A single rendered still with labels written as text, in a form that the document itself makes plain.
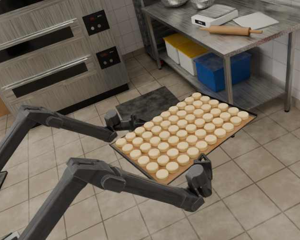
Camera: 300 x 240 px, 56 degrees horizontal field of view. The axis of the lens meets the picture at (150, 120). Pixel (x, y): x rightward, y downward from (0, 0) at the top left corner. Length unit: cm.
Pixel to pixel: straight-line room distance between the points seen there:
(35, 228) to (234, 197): 171
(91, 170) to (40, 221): 19
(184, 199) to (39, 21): 273
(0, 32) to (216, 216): 273
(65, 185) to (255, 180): 183
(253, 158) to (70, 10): 239
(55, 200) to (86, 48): 282
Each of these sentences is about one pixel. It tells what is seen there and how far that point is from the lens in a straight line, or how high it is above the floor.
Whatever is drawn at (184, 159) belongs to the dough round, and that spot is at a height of 102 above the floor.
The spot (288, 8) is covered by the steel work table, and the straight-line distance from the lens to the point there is 268.
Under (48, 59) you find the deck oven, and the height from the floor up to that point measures 77.
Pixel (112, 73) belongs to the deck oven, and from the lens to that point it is 366.
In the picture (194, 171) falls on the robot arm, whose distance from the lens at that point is 103.
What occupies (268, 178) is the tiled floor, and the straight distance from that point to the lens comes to 243.
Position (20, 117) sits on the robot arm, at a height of 135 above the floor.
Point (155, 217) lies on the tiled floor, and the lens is 228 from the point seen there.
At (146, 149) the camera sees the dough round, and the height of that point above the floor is 102.
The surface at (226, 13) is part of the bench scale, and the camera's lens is 280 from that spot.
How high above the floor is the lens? 186
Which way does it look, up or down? 36 degrees down
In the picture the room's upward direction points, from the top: 16 degrees counter-clockwise
